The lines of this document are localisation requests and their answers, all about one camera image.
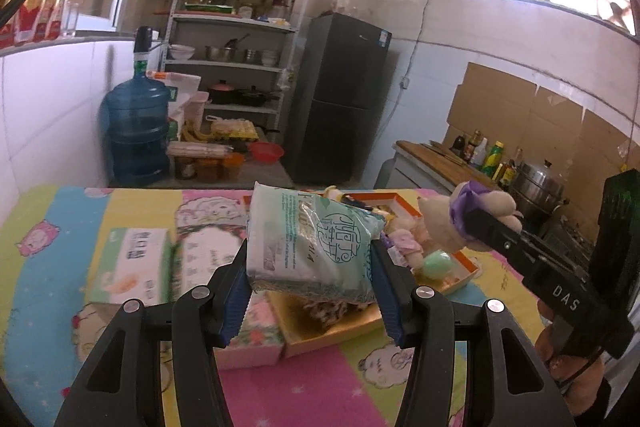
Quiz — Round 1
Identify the wooden cutting board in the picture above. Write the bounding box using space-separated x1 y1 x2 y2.
387 141 498 195

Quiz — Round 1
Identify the green white tissue pack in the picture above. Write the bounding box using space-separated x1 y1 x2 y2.
246 183 385 305

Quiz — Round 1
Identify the glass jar on fridge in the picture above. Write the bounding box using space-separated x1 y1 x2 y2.
331 0 357 16

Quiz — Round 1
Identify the leopard print cloth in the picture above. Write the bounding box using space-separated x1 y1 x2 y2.
303 299 368 331

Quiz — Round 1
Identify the steel pot with lid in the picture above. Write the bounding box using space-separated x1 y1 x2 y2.
508 160 570 220

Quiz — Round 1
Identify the pink dress plush doll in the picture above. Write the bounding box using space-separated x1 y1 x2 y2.
385 217 437 270

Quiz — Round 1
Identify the white rice bag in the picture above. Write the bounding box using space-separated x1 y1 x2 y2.
148 72 201 141

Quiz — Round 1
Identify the colourful cartoon table cloth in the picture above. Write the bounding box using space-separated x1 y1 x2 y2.
0 183 551 427

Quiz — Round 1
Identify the orange gold shallow box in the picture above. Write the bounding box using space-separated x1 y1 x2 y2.
266 188 480 358

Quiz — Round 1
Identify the floral tissue box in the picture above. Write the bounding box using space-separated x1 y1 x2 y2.
171 196 286 371

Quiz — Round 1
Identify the red plastic basket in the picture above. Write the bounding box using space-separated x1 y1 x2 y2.
248 141 284 164

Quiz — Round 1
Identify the red yellow drink bottles pack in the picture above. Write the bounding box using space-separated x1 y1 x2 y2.
1 0 66 49

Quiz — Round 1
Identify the white metal shelf rack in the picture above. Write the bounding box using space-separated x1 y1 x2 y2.
160 0 308 141

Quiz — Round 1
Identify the blue water jug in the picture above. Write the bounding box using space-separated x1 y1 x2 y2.
103 26 171 187

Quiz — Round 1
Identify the low green table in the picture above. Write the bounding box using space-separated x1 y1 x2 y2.
151 140 294 188

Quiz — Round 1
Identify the green yellow bottle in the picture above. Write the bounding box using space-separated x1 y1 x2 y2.
480 141 504 178

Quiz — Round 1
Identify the person right hand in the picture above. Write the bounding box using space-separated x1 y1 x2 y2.
535 325 604 416

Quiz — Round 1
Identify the brown cardboard wall sheet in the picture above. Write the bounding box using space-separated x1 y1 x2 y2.
444 63 639 239

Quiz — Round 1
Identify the egg tray with eggs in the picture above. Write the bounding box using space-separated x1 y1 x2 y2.
209 118 259 142

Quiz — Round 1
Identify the black refrigerator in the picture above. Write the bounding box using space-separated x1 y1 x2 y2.
283 13 392 185

